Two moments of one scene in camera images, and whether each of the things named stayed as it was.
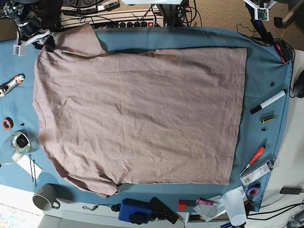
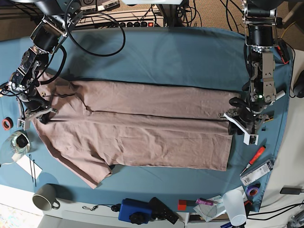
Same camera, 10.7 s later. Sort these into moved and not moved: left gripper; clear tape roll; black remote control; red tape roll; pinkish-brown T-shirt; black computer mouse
Moved: pinkish-brown T-shirt; left gripper
Not moved: red tape roll; black remote control; black computer mouse; clear tape roll
